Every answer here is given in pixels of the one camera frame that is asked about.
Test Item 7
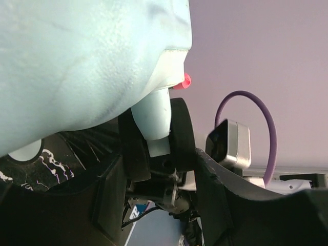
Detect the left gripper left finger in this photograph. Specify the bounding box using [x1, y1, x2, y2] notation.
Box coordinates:
[1, 154, 127, 245]

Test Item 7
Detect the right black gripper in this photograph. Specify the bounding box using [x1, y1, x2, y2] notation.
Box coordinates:
[121, 174, 202, 245]

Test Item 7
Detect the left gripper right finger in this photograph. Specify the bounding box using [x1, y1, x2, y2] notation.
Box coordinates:
[195, 149, 327, 245]

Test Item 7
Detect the mint green suitcase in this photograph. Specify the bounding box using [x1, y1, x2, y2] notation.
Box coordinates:
[0, 0, 198, 180]

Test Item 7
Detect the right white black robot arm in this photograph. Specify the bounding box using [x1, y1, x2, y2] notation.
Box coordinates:
[129, 173, 327, 219]

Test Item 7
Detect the pink cap small bottle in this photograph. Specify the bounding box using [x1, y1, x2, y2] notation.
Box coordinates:
[172, 73, 192, 90]

